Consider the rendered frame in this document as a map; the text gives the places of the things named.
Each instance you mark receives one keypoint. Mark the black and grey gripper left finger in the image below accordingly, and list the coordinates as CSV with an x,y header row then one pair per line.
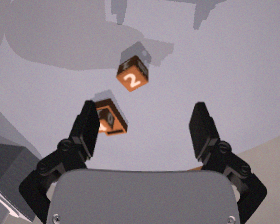
x,y
71,153

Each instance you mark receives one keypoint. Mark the orange-brown number cube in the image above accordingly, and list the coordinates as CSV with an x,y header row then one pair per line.
x,y
106,120
132,73

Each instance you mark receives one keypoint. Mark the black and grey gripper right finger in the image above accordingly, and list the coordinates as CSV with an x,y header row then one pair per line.
x,y
216,155

